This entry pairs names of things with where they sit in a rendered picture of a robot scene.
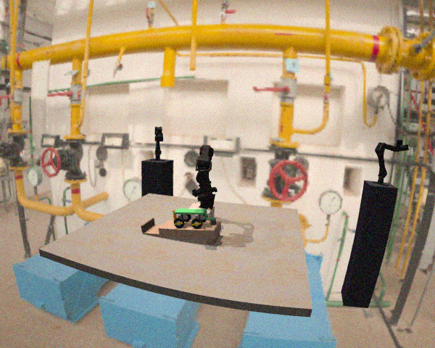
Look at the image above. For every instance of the tan wooden ramp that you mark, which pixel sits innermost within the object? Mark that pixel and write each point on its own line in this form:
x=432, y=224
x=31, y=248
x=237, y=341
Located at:
x=210, y=230

